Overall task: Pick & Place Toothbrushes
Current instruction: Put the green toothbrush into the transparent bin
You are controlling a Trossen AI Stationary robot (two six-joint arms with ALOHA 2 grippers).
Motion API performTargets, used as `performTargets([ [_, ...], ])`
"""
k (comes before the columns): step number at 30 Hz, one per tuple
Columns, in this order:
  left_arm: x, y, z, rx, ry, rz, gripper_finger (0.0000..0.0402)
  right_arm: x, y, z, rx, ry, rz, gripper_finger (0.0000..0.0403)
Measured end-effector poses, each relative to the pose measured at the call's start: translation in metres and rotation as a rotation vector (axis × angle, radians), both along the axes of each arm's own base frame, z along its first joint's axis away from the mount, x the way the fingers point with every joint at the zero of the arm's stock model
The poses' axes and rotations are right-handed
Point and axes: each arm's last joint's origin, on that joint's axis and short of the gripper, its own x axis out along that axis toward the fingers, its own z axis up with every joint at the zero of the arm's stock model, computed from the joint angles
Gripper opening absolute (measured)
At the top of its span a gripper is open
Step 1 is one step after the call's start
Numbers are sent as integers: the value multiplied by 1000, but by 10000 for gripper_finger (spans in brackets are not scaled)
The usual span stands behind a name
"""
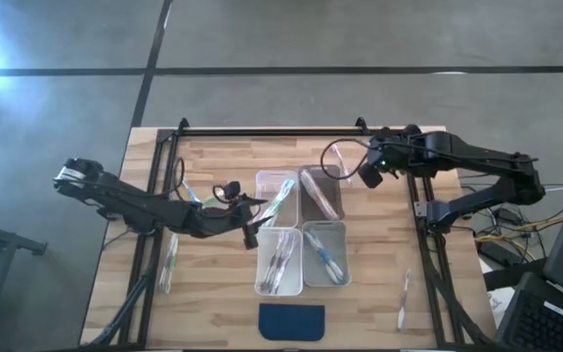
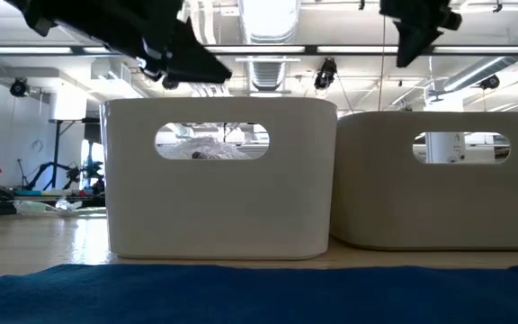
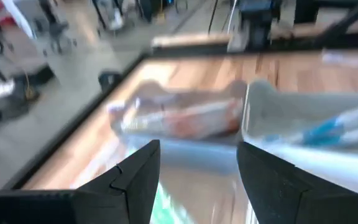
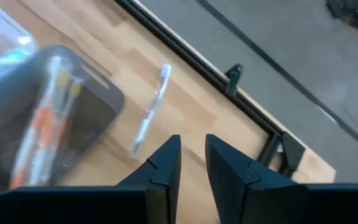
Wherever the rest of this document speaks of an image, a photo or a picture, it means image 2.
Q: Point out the green white toothbrush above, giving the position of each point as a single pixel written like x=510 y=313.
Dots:
x=36 y=207

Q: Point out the white ventilation duct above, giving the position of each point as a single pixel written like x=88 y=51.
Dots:
x=270 y=22

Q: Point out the white box on pole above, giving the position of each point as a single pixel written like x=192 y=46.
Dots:
x=68 y=105

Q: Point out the blue cloth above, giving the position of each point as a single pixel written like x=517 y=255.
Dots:
x=259 y=297

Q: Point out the white square pillar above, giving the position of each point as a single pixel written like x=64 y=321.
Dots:
x=445 y=146

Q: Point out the black ceiling spotlight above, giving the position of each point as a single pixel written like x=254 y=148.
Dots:
x=326 y=74
x=170 y=84
x=18 y=87
x=490 y=82

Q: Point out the pale grey plastic bin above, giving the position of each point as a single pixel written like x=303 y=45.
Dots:
x=421 y=211

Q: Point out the black crossbar with light strips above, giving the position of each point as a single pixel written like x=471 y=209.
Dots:
x=331 y=49

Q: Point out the black background robot arm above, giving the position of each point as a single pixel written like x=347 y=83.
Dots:
x=45 y=170

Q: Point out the purple white toothbrush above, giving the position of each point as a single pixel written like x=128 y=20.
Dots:
x=202 y=150

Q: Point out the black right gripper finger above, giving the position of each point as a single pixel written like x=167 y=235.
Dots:
x=409 y=45

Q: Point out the white plastic bin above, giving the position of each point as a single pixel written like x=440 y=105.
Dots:
x=218 y=211

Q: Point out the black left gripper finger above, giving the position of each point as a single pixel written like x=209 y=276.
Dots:
x=196 y=63

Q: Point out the black vertical pole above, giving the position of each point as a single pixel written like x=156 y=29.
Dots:
x=56 y=153

